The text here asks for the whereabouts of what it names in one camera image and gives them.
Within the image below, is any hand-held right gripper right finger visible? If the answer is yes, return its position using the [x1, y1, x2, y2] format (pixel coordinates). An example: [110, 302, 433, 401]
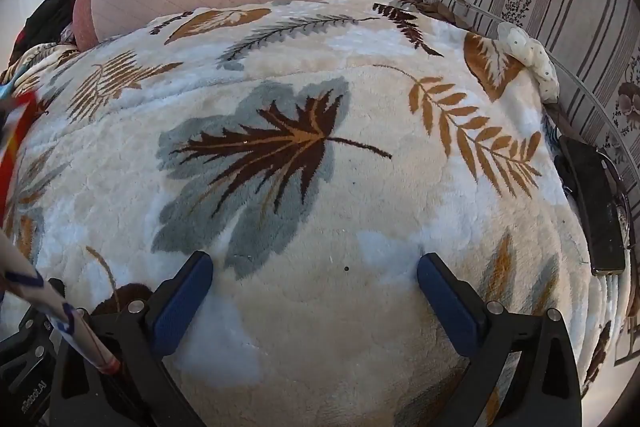
[416, 252, 583, 427]

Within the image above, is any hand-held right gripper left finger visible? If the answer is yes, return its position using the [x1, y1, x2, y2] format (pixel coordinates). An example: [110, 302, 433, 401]
[50, 251, 216, 427]

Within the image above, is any red jewelry box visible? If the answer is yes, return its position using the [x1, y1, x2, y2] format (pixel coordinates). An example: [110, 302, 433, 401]
[0, 89, 41, 228]

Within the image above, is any person's left forearm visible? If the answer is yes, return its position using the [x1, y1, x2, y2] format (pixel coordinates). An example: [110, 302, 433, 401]
[0, 227, 123, 375]

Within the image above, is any leaf print fleece blanket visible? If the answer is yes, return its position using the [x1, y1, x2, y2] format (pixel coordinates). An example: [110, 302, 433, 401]
[0, 0, 616, 427]

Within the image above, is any black phone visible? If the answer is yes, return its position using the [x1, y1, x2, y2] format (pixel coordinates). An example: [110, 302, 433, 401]
[555, 134, 628, 278]

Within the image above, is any white dotted scrunchie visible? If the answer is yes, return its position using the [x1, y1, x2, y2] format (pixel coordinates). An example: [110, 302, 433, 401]
[496, 22, 561, 102]

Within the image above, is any dark clothes pile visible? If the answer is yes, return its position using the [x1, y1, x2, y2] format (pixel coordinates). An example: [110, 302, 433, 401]
[10, 0, 93, 52]

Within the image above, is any thin silver cable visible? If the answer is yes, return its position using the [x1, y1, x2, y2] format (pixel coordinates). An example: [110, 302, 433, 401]
[452, 0, 640, 170]

